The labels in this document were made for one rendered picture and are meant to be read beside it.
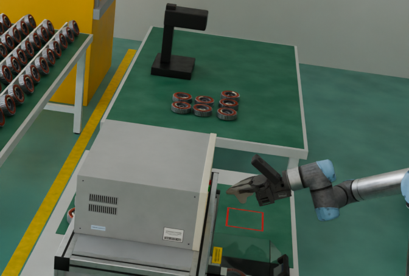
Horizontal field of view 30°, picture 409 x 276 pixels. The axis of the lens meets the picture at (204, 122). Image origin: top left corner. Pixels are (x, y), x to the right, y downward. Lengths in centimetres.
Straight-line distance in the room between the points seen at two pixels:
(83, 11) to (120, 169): 363
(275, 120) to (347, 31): 351
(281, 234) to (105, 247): 109
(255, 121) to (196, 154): 180
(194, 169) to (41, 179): 272
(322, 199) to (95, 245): 75
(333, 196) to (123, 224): 69
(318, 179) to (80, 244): 78
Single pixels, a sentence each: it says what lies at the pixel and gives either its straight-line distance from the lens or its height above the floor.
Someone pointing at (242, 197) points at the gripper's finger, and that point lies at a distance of 256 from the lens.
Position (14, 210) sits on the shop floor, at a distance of 469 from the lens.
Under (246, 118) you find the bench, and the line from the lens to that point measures 429.
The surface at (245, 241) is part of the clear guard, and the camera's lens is 254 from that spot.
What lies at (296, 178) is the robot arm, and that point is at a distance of 252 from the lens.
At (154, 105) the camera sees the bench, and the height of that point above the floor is 75.
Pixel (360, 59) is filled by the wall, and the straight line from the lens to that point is 783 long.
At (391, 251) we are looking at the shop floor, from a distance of 480.
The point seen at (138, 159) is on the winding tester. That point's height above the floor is 132.
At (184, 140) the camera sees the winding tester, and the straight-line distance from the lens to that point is 257.
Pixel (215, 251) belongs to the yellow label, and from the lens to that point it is 247.
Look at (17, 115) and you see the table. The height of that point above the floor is 75.
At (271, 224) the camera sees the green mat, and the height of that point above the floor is 75.
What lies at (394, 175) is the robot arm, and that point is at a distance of 251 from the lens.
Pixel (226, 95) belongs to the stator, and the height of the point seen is 79.
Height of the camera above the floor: 240
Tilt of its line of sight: 23 degrees down
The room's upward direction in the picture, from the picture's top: 7 degrees clockwise
